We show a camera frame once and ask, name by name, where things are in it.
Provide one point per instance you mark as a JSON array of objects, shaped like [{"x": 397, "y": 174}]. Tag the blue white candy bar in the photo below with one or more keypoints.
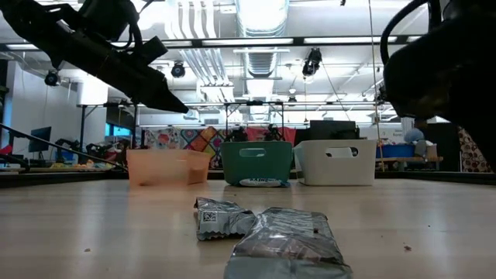
[{"x": 263, "y": 182}]

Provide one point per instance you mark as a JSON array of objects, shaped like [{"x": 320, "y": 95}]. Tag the green plastic basket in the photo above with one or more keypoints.
[{"x": 271, "y": 162}]

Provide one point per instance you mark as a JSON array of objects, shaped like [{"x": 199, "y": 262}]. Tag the brown dotted cloth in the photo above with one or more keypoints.
[{"x": 470, "y": 155}]

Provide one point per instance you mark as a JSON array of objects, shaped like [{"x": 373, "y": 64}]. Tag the person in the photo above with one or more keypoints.
[{"x": 414, "y": 135}]

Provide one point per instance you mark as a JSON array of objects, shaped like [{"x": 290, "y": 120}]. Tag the orange cloth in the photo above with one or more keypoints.
[{"x": 288, "y": 135}]

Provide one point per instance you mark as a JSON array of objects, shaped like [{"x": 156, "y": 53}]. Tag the orange plastic basket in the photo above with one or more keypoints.
[{"x": 166, "y": 168}]

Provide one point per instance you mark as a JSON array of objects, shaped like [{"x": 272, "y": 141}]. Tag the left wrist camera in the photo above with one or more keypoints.
[{"x": 108, "y": 19}]

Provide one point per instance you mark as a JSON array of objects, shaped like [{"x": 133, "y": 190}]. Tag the wooden background table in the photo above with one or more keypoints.
[{"x": 410, "y": 159}]

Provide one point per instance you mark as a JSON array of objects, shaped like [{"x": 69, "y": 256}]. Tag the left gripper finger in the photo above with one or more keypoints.
[{"x": 155, "y": 93}]

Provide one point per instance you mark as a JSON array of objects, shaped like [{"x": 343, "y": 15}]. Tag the silver ventilation duct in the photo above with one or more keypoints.
[{"x": 261, "y": 15}]

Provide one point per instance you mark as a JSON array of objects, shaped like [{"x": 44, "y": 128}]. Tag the colourful patchwork quilt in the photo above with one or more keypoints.
[{"x": 193, "y": 139}]

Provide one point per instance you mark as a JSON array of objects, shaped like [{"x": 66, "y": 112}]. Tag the black ceiling spotlight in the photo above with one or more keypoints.
[
  {"x": 312, "y": 62},
  {"x": 51, "y": 78},
  {"x": 178, "y": 70}
]

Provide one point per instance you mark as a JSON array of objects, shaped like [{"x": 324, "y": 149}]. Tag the black floor stand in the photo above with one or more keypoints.
[{"x": 82, "y": 131}]

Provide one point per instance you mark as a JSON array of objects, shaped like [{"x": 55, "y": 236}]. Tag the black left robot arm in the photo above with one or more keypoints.
[{"x": 31, "y": 23}]

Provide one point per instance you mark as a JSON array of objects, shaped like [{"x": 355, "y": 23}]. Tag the blue storage bin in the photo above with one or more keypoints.
[{"x": 395, "y": 151}]

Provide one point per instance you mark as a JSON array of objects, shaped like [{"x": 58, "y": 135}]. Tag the dark silver chocolate bar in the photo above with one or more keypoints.
[
  {"x": 222, "y": 224},
  {"x": 286, "y": 240}
]

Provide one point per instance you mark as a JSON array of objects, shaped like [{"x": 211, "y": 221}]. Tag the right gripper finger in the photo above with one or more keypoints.
[{"x": 484, "y": 143}]

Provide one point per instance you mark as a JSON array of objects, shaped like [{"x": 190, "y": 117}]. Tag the black partition panel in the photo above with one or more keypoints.
[{"x": 445, "y": 147}]

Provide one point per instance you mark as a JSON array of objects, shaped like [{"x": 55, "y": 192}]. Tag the white plastic basket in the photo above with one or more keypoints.
[{"x": 317, "y": 166}]

